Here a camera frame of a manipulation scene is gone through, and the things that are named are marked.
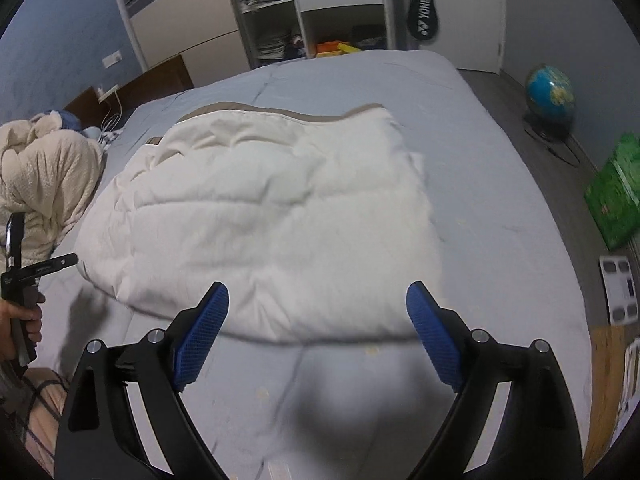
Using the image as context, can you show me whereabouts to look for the brown wooden headboard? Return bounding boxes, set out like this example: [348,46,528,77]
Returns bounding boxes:
[62,55,195,117]

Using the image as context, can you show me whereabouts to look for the bed with grey sheet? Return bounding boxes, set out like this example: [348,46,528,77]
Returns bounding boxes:
[37,50,596,480]

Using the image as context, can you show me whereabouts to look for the person's plaid trousers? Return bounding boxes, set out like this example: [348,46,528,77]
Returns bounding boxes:
[0,366,72,476]

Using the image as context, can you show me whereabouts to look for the black globe cable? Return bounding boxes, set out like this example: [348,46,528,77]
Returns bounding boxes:
[524,125,581,166]

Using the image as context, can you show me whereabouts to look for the white wardrobe sliding door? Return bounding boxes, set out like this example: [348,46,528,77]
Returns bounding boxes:
[107,0,251,73]

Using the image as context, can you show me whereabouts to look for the wooden board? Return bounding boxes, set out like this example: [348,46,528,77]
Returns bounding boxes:
[584,325,628,466]

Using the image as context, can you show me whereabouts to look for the blue cloth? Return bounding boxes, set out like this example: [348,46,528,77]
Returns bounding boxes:
[57,109,101,138]

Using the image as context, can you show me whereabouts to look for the person's left hand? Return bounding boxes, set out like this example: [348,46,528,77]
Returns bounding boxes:
[0,294,46,362]

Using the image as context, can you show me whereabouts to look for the cream down jacket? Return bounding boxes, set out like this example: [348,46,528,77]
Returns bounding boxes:
[77,102,443,346]

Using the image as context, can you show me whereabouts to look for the black racket bag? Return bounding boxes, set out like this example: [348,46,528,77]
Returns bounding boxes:
[404,0,441,42]

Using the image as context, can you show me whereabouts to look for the green shopping bag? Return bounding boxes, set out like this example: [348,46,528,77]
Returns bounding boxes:
[584,132,640,251]

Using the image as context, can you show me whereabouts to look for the open wardrobe with clothes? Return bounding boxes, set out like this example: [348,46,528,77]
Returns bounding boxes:
[222,0,307,68]

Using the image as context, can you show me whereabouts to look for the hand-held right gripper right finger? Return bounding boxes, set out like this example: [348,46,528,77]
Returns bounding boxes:
[406,281,585,480]

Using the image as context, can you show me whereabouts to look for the white charger cable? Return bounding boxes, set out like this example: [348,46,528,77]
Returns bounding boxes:
[96,85,125,136]

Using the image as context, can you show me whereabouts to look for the blue globe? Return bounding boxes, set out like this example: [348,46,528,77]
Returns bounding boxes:
[522,64,578,143]

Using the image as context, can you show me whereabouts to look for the orange and yellow toy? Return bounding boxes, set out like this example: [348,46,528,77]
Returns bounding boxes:
[314,40,362,59]

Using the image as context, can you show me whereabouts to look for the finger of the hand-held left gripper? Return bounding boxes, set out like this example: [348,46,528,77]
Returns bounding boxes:
[20,253,79,278]
[6,213,27,273]

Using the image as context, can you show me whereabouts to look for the white bathroom scale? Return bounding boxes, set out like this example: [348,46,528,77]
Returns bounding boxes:
[599,255,640,326]

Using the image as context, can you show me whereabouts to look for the white room door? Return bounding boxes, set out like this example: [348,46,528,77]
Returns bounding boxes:
[434,0,504,74]

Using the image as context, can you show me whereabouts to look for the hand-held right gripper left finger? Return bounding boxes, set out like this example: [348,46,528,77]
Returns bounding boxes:
[54,281,230,480]

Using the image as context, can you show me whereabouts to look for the cream knitted blanket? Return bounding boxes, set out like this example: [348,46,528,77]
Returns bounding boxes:
[0,112,108,271]

